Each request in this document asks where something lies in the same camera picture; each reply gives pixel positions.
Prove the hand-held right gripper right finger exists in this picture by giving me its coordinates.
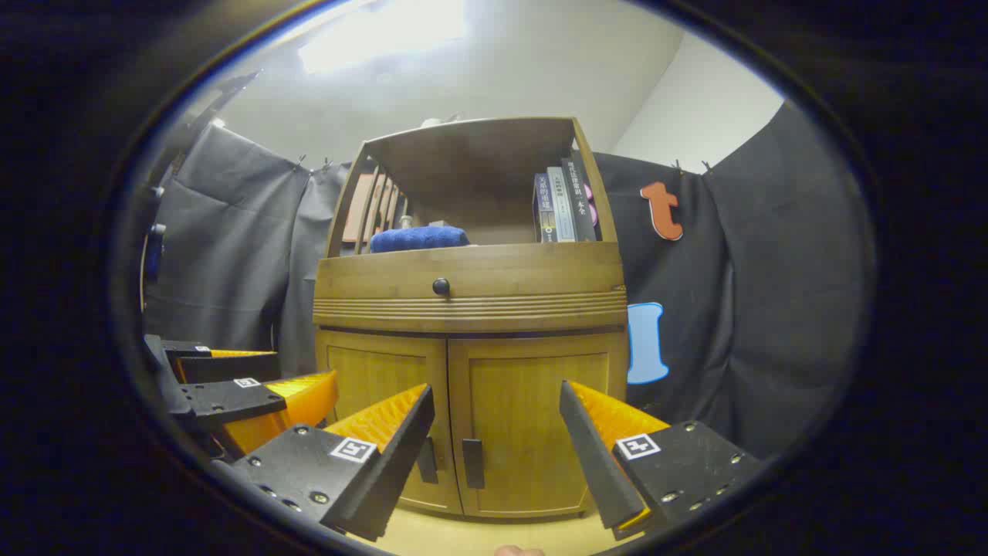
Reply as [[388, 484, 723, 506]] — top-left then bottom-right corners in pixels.
[[560, 380, 765, 541]]

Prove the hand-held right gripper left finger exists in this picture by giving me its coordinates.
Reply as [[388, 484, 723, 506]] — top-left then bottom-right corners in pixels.
[[232, 384, 435, 543]]

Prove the wooden shoe cabinet door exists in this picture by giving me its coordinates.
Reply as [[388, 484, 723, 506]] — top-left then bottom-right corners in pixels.
[[448, 334, 628, 520], [316, 331, 464, 516]]

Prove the wooden double-door shoe cabinet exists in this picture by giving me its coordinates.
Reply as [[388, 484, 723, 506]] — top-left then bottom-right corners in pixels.
[[313, 116, 630, 520]]

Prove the wooden cabinet drawer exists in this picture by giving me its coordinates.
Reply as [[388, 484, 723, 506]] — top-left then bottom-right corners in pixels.
[[313, 242, 630, 334]]

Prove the blue folded cloth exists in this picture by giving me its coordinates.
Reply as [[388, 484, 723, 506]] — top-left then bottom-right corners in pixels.
[[369, 225, 470, 254]]

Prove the dark blue shelf book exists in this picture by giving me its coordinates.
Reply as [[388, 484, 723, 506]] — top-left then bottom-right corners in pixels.
[[534, 173, 558, 243]]

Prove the grey shelf book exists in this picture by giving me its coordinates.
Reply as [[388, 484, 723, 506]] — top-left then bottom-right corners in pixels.
[[546, 166, 577, 242]]

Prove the black shelf book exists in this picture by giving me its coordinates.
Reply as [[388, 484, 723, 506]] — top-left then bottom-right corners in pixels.
[[561, 158, 599, 242]]

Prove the black backdrop cloth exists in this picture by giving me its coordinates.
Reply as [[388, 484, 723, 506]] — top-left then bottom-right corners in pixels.
[[143, 100, 873, 460]]

